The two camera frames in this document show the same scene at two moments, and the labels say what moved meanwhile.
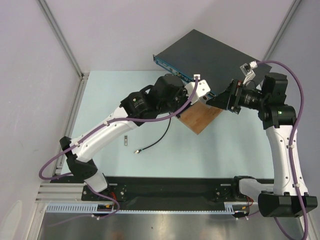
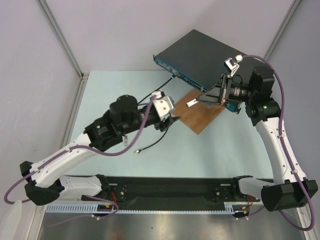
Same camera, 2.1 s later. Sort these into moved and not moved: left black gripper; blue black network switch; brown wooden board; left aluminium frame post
Moved: left black gripper
Not moved: left aluminium frame post; blue black network switch; brown wooden board
